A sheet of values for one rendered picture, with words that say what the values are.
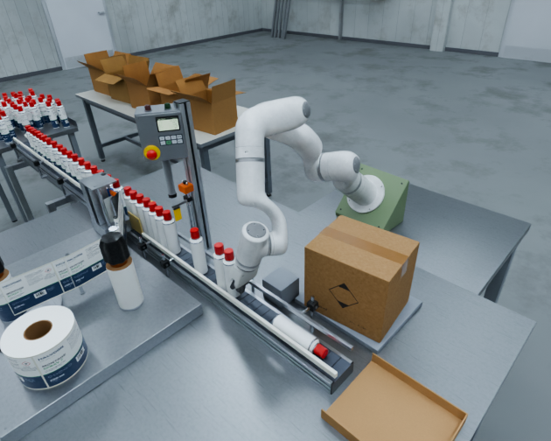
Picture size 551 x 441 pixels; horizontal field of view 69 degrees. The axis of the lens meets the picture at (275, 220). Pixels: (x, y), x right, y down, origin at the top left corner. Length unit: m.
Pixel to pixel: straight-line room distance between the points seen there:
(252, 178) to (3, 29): 9.31
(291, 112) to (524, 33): 8.89
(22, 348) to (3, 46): 9.19
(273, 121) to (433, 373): 0.92
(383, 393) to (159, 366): 0.71
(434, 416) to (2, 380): 1.28
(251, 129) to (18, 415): 1.04
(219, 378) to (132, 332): 0.34
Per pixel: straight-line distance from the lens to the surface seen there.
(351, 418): 1.28
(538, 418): 2.53
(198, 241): 1.54
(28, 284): 1.64
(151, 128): 1.57
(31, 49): 10.45
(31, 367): 1.39
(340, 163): 1.60
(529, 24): 9.98
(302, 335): 1.32
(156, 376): 1.42
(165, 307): 1.54
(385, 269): 1.27
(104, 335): 1.53
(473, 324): 1.60
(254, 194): 1.22
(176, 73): 3.91
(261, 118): 1.26
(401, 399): 1.34
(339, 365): 1.32
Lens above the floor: 1.93
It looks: 33 degrees down
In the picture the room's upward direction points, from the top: 3 degrees counter-clockwise
